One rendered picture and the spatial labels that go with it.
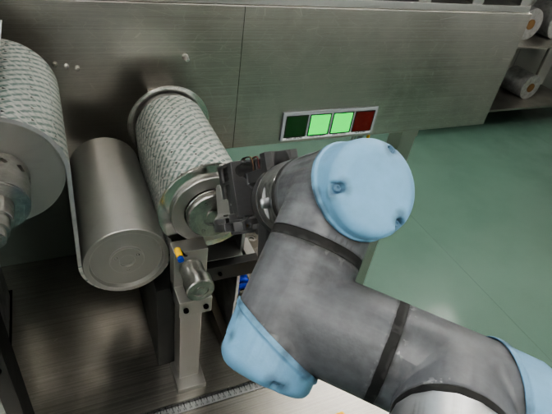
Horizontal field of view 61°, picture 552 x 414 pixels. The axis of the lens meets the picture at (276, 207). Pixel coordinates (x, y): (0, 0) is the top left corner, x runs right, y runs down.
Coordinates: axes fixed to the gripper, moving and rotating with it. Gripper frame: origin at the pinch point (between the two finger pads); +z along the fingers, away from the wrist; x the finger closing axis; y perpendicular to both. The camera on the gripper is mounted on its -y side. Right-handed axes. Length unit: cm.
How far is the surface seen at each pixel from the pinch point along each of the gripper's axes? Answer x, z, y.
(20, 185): 24.6, -7.0, 7.8
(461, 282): -160, 130, -54
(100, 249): 17.3, 6.5, -0.8
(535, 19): -333, 193, 115
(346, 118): -41, 31, 19
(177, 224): 6.9, 3.6, 1.0
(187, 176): 5.4, -0.7, 7.2
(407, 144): -79, 57, 14
